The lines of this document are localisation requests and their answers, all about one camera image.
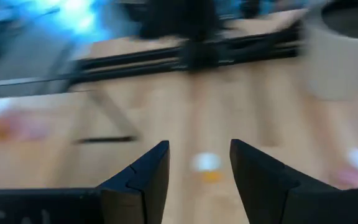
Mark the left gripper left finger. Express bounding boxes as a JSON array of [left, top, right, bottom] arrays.
[[0, 139, 171, 224]]

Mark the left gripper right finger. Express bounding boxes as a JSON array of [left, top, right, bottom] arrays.
[[230, 139, 358, 224]]

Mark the small orange pill bottle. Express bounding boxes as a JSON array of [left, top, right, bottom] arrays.
[[190, 151, 225, 185]]

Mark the white plant pot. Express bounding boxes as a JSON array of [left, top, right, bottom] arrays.
[[301, 0, 358, 101]]

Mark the black aluminium table frame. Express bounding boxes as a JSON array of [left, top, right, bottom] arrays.
[[70, 26, 303, 85]]

